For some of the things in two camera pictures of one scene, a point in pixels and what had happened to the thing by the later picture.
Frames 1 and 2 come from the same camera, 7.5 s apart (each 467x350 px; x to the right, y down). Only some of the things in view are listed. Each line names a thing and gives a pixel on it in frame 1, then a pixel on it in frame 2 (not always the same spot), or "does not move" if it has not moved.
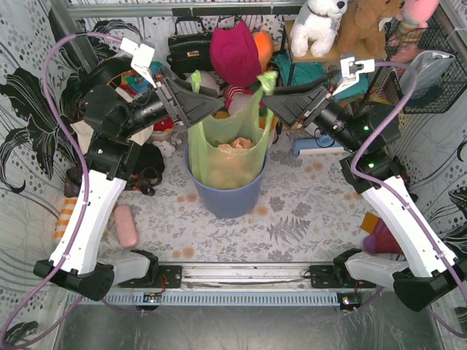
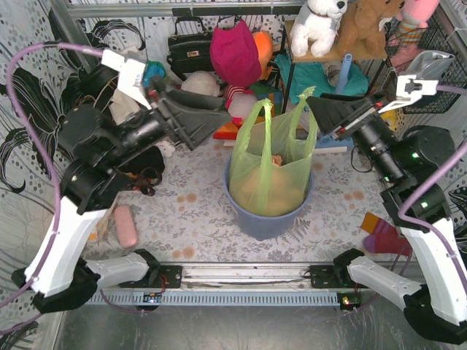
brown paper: [238, 143] to [276, 160]
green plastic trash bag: [228, 149] to [271, 163]
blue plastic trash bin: [231, 202] to [266, 227]
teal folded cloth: [298, 72] does not move
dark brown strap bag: [149, 165] does not move
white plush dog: [316, 25] does not move
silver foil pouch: [430, 65] does not move
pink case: [125, 226] does not move
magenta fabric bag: [235, 55] does not move
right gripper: [316, 109] to [354, 119]
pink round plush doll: [235, 98] does not move
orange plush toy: [265, 43] does not move
